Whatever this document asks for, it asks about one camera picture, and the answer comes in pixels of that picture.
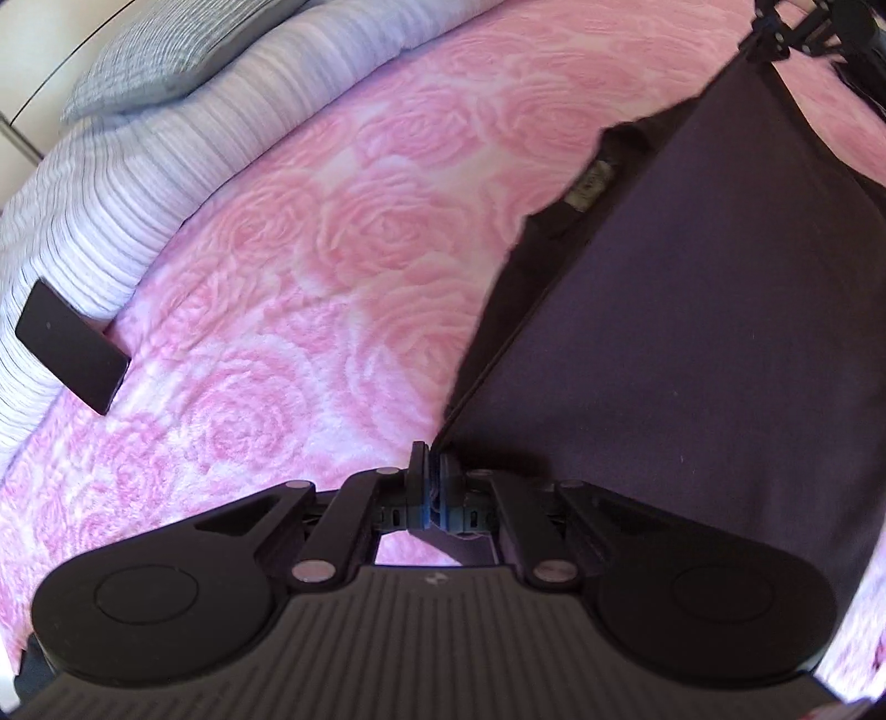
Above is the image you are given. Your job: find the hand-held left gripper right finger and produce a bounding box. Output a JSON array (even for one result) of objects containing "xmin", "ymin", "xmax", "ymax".
[{"xmin": 435, "ymin": 450, "xmax": 683, "ymax": 588}]

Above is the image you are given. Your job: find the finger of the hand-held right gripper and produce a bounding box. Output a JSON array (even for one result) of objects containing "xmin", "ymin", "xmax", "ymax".
[
  {"xmin": 751, "ymin": 0, "xmax": 797, "ymax": 39},
  {"xmin": 761, "ymin": 24, "xmax": 842, "ymax": 65}
]

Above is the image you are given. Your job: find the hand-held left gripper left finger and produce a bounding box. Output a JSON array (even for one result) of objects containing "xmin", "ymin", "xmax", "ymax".
[{"xmin": 194, "ymin": 443, "xmax": 434, "ymax": 589}]

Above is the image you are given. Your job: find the dark brown shirt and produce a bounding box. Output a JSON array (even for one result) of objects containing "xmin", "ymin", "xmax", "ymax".
[{"xmin": 439, "ymin": 55, "xmax": 886, "ymax": 610}]

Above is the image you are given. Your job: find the dark navy garment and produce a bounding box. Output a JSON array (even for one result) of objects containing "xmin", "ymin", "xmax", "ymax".
[{"xmin": 834, "ymin": 55, "xmax": 886, "ymax": 119}]

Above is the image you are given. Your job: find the pink rose blanket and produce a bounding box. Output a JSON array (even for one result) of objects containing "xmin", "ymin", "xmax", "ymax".
[{"xmin": 0, "ymin": 0, "xmax": 886, "ymax": 693}]

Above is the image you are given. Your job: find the black smartphone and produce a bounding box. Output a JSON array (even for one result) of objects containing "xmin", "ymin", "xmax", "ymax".
[{"xmin": 15, "ymin": 279, "xmax": 132, "ymax": 416}]

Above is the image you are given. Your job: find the striped grey quilt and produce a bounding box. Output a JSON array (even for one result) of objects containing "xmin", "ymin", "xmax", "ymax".
[{"xmin": 0, "ymin": 0, "xmax": 486, "ymax": 472}]

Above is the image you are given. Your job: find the grey checked pillow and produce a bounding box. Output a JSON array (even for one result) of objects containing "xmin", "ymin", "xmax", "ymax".
[{"xmin": 62, "ymin": 0, "xmax": 312, "ymax": 127}]

